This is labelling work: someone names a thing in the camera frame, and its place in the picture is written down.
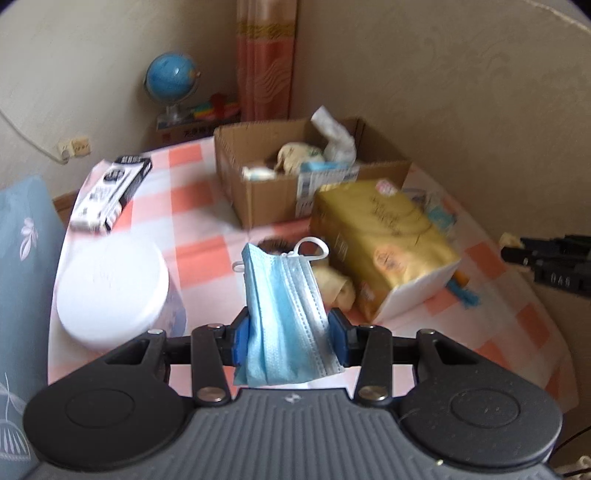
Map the gold tissue pack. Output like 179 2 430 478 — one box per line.
310 179 462 326

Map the white tissue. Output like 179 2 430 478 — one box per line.
310 106 357 162

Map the colourful toy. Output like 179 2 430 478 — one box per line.
191 92 241 121

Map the cardboard box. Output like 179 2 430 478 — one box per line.
213 117 413 230

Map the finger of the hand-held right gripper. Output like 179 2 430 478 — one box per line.
501 247 591 271
520 235 591 254

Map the pink patterned curtain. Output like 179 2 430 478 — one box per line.
235 0 298 121

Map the cream embroidered sachet with tassel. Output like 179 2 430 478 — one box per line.
242 141 326 182

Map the brown carton under globe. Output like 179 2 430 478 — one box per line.
154 117 218 148

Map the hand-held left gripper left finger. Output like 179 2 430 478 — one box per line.
99 307 252 408

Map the white cable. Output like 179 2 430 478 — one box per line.
0 108 65 163

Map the black and white carton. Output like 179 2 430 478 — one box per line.
69 154 153 234

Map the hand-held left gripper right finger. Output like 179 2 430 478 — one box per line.
329 308 485 408

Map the beige plush toy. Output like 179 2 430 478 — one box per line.
314 265 356 310

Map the blue floral pillow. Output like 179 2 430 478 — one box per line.
0 174 68 480

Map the brown plush donut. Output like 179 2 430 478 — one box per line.
256 236 296 256

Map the blue globe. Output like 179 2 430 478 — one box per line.
143 52 203 127

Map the clear jar with white lid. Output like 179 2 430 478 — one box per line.
55 240 188 352

